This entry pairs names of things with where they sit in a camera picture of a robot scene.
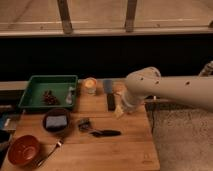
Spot dark brown bowl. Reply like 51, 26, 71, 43
42, 108, 70, 133

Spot orange red bowl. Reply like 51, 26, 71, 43
8, 135, 40, 166

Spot black handled brush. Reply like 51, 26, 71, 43
77, 118, 121, 137

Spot green plastic tray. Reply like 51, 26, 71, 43
19, 75, 78, 111

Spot cleaver knife black handle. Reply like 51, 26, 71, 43
103, 79, 116, 111

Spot yellow lit cup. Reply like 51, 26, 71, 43
83, 77, 97, 94

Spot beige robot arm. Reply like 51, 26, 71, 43
115, 67, 213, 118

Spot blue sponge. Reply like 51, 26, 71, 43
46, 116, 67, 129

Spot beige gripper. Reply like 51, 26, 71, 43
114, 90, 145, 118

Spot metal fork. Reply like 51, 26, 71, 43
36, 139, 63, 167

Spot dark red grapes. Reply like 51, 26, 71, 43
43, 90, 59, 105

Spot grey corrugated hose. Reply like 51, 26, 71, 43
199, 60, 213, 77

